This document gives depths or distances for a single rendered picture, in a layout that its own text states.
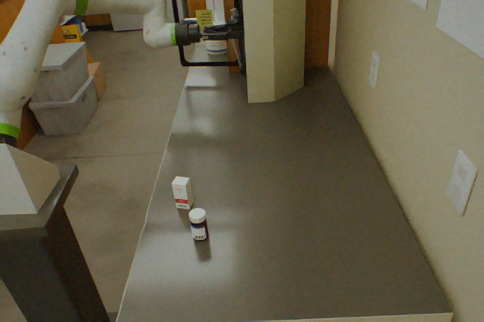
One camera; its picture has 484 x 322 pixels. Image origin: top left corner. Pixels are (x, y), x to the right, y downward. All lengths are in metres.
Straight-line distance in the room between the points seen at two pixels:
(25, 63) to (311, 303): 0.94
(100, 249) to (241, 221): 1.54
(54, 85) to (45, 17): 2.38
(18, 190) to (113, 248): 1.31
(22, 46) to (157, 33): 0.65
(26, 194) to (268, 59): 0.98
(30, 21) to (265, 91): 0.89
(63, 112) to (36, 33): 2.50
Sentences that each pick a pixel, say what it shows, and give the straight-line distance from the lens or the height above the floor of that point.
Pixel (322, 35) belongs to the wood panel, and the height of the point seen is 1.09.
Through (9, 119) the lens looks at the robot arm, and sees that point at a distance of 1.34.
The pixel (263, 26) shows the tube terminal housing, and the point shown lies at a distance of 1.59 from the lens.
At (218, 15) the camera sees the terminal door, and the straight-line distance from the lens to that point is 1.91.
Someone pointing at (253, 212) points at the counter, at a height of 0.94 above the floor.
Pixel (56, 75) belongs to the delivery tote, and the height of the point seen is 0.56.
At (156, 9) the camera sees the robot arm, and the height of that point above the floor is 1.31.
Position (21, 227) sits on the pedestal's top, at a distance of 1.28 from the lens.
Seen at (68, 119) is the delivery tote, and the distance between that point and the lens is 3.77.
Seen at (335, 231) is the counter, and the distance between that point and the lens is 1.06.
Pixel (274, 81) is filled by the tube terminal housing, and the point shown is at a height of 1.03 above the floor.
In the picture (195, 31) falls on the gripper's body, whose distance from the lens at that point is 1.73.
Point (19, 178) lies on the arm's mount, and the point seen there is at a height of 1.07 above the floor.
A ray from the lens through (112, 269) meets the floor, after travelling 2.39.
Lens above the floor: 1.67
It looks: 34 degrees down
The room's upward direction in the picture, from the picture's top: 4 degrees counter-clockwise
